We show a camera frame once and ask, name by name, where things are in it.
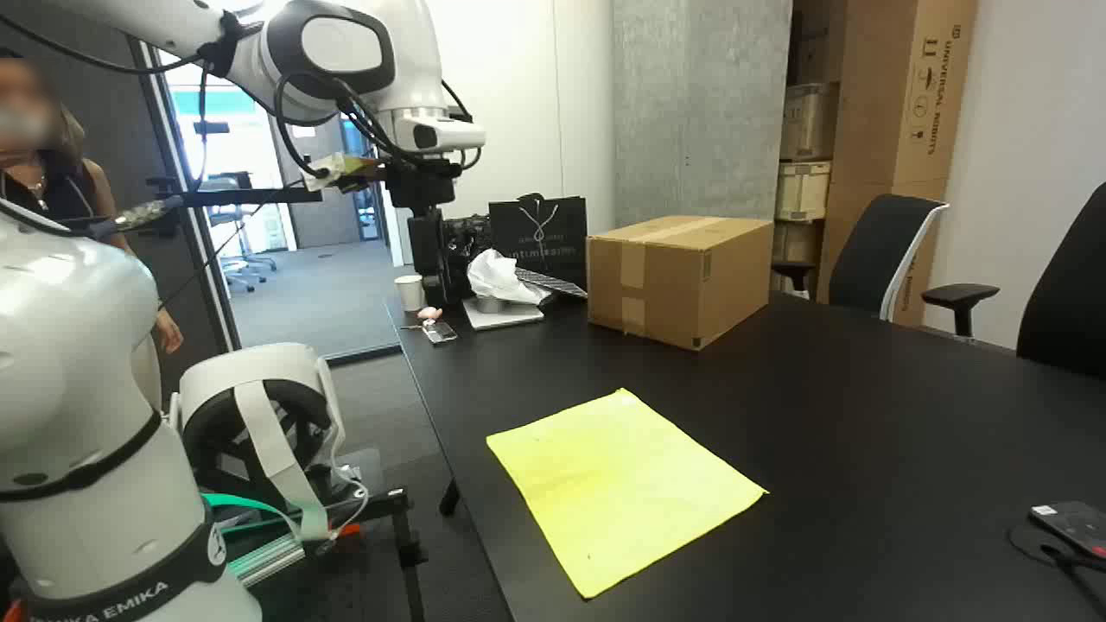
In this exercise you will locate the grey storage box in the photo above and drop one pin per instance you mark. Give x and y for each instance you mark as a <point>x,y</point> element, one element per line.
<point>811,123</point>

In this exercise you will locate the white crumpled cloth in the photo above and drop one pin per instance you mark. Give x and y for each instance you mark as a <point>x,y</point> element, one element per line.
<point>503,278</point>

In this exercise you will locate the person in dark clothing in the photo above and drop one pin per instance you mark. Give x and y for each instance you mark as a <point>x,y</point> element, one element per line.
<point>45,190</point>

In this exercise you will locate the black paper bag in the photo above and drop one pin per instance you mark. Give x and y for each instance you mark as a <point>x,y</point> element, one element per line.
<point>539,229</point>

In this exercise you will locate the yellow-brown paper tag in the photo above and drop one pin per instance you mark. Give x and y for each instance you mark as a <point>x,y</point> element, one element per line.
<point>342,172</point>

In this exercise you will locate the black office chair white frame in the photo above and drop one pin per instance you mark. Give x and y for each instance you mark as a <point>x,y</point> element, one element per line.
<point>882,246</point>

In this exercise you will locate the tall cardboard box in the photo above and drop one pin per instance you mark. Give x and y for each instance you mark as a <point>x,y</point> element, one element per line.
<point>893,105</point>

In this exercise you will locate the white flat box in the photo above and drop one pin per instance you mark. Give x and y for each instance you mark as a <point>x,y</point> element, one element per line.
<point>503,311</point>

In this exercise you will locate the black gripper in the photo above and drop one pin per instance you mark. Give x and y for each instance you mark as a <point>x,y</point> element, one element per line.
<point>424,185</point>

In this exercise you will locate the yellow towel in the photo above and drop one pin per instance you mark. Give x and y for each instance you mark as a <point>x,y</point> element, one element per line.
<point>615,490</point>

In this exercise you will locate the black tripod stand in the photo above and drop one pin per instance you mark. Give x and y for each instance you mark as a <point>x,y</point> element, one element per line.
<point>397,542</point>

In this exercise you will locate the white cup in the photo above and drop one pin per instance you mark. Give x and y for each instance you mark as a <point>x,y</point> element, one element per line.
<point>410,293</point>

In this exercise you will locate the large black office chair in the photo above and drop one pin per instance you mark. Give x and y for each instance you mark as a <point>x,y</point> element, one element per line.
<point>1074,296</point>

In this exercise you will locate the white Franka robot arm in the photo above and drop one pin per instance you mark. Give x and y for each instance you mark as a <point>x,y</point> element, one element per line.
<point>71,382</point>

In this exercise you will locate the beige storage box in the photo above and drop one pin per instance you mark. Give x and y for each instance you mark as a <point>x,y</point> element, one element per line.
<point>804,190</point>

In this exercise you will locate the brown cardboard box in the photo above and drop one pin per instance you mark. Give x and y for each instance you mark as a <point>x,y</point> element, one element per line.
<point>676,278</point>

